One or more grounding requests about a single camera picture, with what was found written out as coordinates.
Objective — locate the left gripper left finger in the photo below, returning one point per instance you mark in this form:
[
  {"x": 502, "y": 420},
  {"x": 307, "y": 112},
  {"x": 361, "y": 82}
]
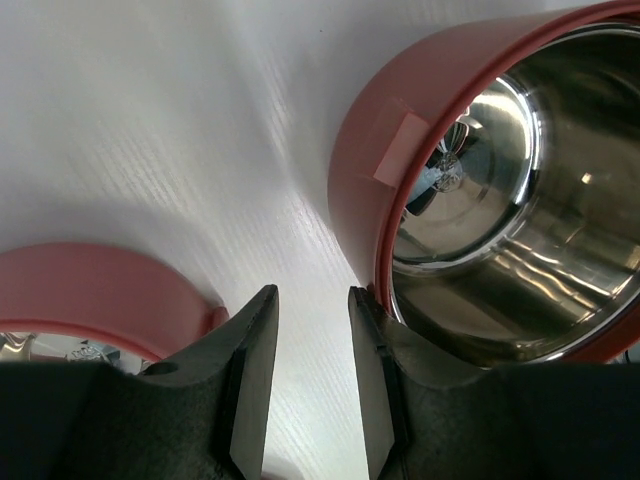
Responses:
[{"x": 199, "y": 414}]

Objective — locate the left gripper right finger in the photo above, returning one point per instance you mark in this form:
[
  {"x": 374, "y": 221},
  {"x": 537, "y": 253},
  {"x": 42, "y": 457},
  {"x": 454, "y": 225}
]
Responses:
[{"x": 428, "y": 415}]

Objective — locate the pink steel bowl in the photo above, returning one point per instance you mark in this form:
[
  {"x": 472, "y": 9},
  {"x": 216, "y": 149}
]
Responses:
[{"x": 82, "y": 302}]

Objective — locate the dark red steel bowl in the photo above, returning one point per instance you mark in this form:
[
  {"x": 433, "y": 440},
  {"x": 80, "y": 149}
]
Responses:
[{"x": 484, "y": 186}]

